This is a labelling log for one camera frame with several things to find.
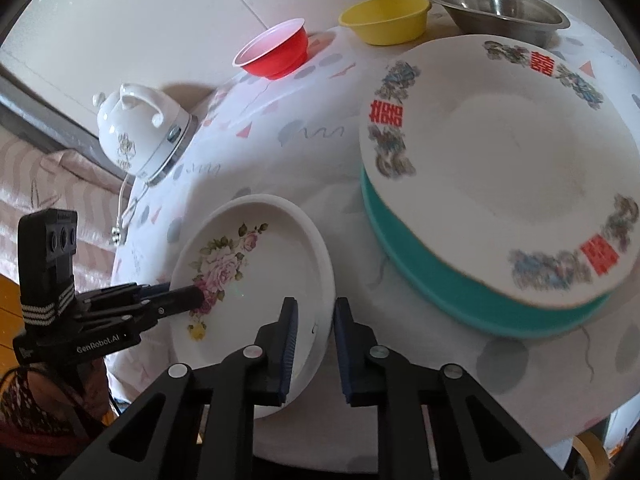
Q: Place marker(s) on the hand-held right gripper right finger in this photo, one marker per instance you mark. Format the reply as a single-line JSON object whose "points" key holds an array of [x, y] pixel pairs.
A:
{"points": [[345, 355]]}

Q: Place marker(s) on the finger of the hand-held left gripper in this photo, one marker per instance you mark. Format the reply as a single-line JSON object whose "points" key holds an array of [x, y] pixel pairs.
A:
{"points": [[145, 288], [175, 300]]}

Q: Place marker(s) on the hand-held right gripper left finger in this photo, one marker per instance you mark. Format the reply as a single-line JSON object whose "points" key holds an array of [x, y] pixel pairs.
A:
{"points": [[289, 345]]}

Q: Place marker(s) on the white rose-print plate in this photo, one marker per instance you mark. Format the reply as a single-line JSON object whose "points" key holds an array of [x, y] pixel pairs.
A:
{"points": [[270, 255]]}

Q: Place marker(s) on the yellow plate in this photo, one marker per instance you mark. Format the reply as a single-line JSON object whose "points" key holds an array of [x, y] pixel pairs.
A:
{"points": [[390, 25]]}

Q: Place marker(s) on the stainless steel bowl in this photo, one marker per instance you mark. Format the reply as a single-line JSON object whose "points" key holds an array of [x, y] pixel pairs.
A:
{"points": [[500, 15]]}

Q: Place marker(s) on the white power plug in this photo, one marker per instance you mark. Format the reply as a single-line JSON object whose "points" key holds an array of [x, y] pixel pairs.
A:
{"points": [[117, 234]]}

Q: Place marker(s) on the pink striped blanket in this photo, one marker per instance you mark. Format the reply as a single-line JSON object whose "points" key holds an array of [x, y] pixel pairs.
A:
{"points": [[50, 185]]}

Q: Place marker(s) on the teal round basin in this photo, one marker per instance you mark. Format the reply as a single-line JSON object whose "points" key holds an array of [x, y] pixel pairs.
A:
{"points": [[425, 290]]}

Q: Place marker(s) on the silver kettle base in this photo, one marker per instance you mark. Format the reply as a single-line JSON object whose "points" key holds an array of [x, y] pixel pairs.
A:
{"points": [[177, 152]]}

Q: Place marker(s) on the grey ledge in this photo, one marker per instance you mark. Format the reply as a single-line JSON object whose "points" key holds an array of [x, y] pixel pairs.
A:
{"points": [[45, 115]]}

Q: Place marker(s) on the white ceramic electric kettle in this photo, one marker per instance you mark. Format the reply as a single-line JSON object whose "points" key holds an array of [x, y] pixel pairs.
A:
{"points": [[135, 130]]}

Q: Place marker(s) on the white patterned tablecloth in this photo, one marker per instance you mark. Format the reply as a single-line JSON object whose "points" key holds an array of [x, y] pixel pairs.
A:
{"points": [[310, 170]]}

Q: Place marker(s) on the large white red-patterned plate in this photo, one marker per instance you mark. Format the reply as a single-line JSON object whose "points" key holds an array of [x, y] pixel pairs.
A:
{"points": [[500, 160]]}

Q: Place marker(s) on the wooden chair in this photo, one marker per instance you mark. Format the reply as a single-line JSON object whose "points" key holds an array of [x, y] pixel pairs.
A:
{"points": [[590, 455]]}

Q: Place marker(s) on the red plastic bowl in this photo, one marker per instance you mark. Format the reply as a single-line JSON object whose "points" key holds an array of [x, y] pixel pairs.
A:
{"points": [[280, 55]]}

